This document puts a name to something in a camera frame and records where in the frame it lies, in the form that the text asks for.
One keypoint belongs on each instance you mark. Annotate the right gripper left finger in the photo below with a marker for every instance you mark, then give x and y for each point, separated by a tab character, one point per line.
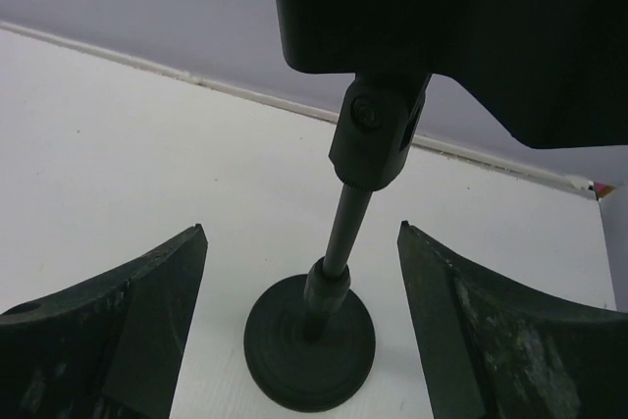
109	347

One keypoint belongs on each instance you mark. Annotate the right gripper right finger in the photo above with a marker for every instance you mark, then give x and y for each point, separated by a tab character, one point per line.
491	347

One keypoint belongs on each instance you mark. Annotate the black round-base clip stand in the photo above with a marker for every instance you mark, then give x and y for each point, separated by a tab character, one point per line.
553	73

